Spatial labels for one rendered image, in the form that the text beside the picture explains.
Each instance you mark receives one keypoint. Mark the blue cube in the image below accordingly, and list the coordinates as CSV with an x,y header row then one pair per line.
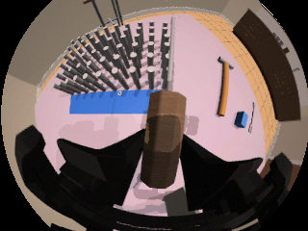
x,y
241,120

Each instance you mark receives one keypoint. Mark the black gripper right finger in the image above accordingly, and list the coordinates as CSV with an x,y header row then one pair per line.
x,y
205,174

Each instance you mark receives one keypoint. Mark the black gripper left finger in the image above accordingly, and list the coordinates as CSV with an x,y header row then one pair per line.
x,y
115,164

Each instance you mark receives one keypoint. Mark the hammer with orange handle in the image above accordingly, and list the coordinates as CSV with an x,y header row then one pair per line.
x,y
224,93

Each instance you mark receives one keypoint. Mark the blue flat strip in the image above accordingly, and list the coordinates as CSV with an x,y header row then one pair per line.
x,y
109,103

